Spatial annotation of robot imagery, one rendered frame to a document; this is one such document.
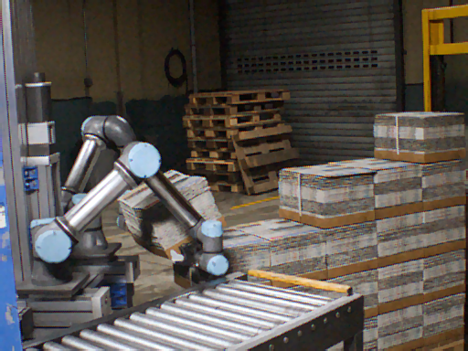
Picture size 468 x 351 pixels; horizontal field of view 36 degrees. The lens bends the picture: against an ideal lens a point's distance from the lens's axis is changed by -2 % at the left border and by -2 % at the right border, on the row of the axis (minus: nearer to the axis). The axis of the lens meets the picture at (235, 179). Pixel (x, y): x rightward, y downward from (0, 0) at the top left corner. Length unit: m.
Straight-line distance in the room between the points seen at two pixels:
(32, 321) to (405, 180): 1.82
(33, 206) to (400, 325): 1.84
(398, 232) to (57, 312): 1.66
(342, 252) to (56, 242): 1.39
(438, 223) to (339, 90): 7.40
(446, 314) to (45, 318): 2.06
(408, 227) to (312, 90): 7.80
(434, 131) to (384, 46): 6.95
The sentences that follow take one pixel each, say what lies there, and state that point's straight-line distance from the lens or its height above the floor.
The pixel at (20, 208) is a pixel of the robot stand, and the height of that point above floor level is 1.06.
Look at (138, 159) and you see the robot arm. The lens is 2.49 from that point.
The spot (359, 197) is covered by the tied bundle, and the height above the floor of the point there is 0.95.
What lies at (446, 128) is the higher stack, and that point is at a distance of 3.67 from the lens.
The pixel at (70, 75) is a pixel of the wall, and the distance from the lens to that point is 10.53.
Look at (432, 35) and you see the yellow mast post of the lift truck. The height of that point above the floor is 1.71.
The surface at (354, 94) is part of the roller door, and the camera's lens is 10.81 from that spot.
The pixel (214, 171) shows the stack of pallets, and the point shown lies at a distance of 9.70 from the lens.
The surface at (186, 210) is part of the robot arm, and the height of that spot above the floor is 1.03.
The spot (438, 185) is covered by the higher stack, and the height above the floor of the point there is 0.95.
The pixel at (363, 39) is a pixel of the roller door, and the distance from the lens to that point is 10.70.
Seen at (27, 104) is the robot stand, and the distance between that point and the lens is 2.89.
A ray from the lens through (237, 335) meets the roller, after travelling 2.10.
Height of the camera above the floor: 1.51
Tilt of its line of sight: 8 degrees down
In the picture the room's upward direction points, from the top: 3 degrees counter-clockwise
